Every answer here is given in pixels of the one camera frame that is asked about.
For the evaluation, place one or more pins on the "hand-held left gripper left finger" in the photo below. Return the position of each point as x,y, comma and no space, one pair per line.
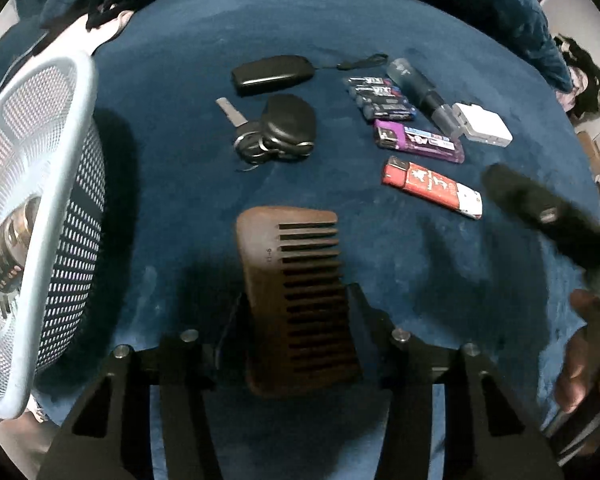
180,375

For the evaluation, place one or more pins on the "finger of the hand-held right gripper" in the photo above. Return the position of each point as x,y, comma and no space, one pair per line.
525,197

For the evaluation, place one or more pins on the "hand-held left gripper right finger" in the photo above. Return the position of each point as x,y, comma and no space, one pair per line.
415,375

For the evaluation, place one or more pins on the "brown wooden comb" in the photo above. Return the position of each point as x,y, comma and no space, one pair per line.
290,285

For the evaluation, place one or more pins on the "black car key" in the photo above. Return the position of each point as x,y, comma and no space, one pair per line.
242,135

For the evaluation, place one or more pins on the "light blue mesh basket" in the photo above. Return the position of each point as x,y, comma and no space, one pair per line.
55,110

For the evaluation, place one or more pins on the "person's right hand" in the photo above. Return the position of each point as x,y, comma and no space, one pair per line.
580,360

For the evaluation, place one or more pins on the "cardboard box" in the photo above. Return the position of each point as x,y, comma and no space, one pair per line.
592,155

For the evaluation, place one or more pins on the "white plastic box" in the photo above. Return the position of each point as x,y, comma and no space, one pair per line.
482,122

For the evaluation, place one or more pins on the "red and white lighter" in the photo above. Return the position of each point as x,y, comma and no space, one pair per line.
430,185

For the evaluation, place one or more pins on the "purple lighter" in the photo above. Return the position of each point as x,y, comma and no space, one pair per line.
420,140

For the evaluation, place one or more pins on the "pile of clothes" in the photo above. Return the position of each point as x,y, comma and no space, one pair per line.
582,80

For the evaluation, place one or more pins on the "pack of batteries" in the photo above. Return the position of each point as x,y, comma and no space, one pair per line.
380,100

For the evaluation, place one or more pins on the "flat plush blue blanket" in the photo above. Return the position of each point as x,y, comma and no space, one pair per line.
180,200

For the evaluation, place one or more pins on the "dark cylindrical can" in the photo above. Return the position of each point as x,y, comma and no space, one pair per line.
10,245

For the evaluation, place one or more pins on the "black cloth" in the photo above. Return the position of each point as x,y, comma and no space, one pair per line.
110,0

